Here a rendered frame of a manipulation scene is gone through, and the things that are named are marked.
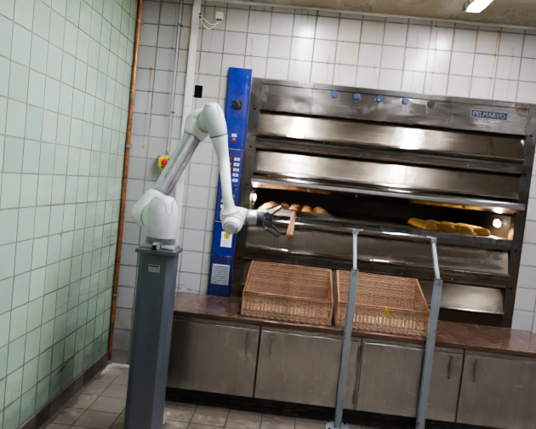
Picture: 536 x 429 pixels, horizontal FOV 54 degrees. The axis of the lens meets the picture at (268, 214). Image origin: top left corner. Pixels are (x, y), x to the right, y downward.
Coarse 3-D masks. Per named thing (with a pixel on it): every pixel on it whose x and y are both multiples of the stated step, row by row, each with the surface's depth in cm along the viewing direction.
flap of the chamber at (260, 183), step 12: (252, 180) 352; (264, 180) 352; (276, 180) 352; (312, 192) 369; (324, 192) 363; (336, 192) 357; (348, 192) 352; (360, 192) 349; (372, 192) 348; (384, 192) 348; (432, 204) 362; (444, 204) 356; (456, 204) 351; (468, 204) 346; (480, 204) 345; (492, 204) 345; (504, 204) 344
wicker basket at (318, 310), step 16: (256, 272) 365; (288, 272) 364; (304, 272) 364; (320, 272) 364; (272, 288) 363; (288, 288) 362; (304, 288) 362; (320, 288) 362; (256, 304) 322; (272, 304) 321; (288, 304) 320; (304, 304) 320; (320, 304) 319; (288, 320) 321; (304, 320) 321; (320, 320) 320
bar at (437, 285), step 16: (288, 224) 330; (304, 224) 329; (432, 240) 325; (432, 256) 320; (352, 272) 307; (352, 288) 307; (352, 304) 308; (432, 304) 306; (352, 320) 308; (432, 320) 306; (432, 336) 306; (432, 352) 307; (336, 400) 314; (336, 416) 312
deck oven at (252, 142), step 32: (256, 96) 364; (256, 128) 365; (384, 160) 363; (416, 160) 360; (448, 160) 359; (480, 160) 357; (256, 192) 422; (288, 192) 375; (480, 224) 424; (512, 224) 362; (256, 256) 370; (288, 256) 368; (512, 256) 361; (256, 288) 371; (512, 288) 362; (448, 320) 365; (480, 320) 364
